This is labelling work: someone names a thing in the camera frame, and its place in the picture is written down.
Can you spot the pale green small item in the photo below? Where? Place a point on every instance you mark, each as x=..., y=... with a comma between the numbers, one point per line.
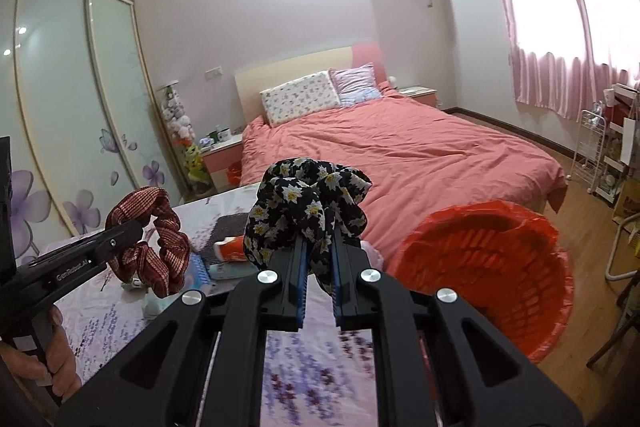
x=152, y=304

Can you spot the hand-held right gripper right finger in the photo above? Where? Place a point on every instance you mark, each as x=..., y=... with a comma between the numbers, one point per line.
x=338, y=302

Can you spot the person's left hand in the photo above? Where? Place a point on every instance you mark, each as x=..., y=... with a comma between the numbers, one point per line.
x=65, y=352

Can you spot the pink and white nightstand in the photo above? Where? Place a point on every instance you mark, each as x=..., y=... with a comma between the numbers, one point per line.
x=220, y=159
x=420, y=96

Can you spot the white chair frame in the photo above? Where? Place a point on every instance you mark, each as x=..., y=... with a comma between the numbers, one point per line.
x=620, y=252

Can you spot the hanging column of plush toys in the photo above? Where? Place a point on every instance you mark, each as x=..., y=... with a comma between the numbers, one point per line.
x=180, y=122

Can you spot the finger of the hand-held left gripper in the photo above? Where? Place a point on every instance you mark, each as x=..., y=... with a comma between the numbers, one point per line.
x=117, y=239

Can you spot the bed with pink duvet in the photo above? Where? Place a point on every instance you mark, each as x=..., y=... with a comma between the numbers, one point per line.
x=425, y=147

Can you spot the pink blossom tablecloth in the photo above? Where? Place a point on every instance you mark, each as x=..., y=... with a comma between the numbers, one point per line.
x=95, y=317

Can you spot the glass sliding-door wardrobe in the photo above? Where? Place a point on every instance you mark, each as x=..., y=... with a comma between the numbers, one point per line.
x=75, y=107

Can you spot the orange basket with red bag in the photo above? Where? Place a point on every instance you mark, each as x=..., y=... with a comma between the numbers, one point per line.
x=480, y=267

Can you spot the white floral pillow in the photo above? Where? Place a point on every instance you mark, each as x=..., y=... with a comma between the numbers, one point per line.
x=297, y=99

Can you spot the orange and white tube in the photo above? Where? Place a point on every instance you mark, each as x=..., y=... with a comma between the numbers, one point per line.
x=231, y=251

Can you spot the light blue flat packet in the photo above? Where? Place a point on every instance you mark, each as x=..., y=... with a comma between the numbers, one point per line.
x=230, y=271

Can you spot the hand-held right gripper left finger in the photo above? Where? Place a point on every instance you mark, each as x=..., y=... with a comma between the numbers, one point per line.
x=299, y=302

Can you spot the black floral scrunchie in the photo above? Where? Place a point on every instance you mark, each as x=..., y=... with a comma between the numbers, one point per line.
x=295, y=202

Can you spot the pink curtain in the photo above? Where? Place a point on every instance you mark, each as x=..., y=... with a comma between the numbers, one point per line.
x=560, y=7

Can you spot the dark mug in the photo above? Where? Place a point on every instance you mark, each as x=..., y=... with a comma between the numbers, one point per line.
x=214, y=138

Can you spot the white wall socket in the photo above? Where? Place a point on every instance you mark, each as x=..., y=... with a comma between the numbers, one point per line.
x=213, y=73

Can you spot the beige and pink headboard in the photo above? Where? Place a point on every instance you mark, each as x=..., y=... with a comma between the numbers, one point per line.
x=285, y=72

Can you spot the small orange bin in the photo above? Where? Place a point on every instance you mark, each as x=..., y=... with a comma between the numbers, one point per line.
x=234, y=174

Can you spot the pink striped ruffled pillow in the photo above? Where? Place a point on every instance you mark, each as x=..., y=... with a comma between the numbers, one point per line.
x=355, y=84

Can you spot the blue comb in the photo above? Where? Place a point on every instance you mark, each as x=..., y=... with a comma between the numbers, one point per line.
x=199, y=274

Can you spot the red-brown striped scrunchie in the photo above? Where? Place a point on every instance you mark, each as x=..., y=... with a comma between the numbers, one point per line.
x=165, y=232

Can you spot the white shelf cart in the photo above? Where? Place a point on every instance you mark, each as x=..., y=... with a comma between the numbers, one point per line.
x=622, y=142

